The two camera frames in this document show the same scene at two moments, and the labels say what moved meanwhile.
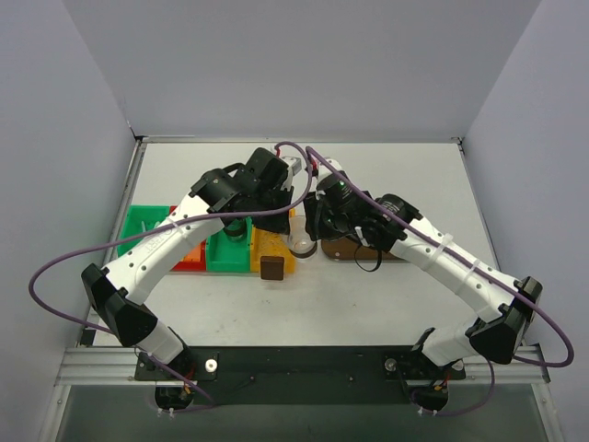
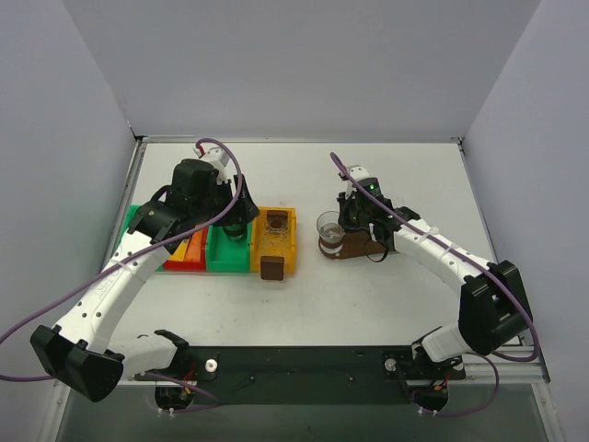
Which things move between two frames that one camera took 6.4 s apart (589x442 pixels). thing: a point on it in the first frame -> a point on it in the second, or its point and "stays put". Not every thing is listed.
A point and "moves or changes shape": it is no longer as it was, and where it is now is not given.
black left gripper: [280, 214] -> [240, 208]
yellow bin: [265, 243] stays put
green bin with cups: [225, 254] stays put
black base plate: [300, 375] stays put
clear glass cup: [236, 229] stays put
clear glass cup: [300, 242] moves or changes shape
